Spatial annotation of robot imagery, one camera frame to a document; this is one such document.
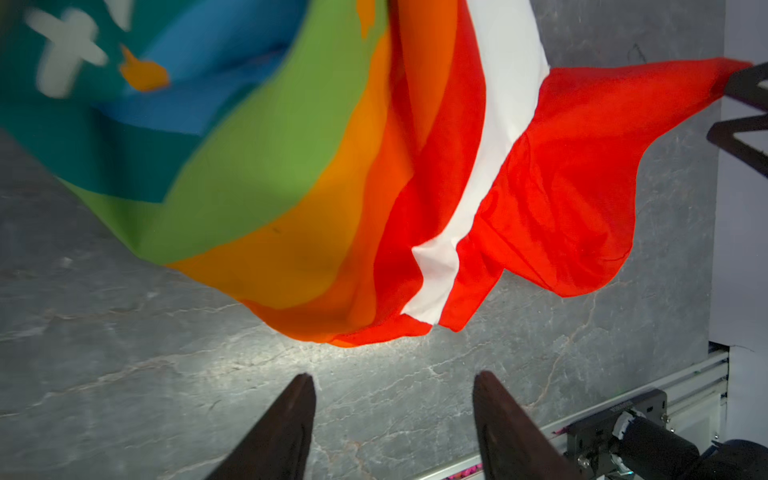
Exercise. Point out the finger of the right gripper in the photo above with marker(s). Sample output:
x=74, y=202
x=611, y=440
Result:
x=749, y=86
x=723, y=135

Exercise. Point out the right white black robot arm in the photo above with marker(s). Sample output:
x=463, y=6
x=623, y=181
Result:
x=648, y=449

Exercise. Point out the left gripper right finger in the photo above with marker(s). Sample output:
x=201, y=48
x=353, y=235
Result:
x=510, y=444

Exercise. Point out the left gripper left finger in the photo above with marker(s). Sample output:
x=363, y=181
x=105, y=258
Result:
x=278, y=445

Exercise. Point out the rainbow red kids jacket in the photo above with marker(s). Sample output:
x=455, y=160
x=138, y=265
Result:
x=353, y=172

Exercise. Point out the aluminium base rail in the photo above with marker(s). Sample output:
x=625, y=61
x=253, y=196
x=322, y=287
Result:
x=667, y=429

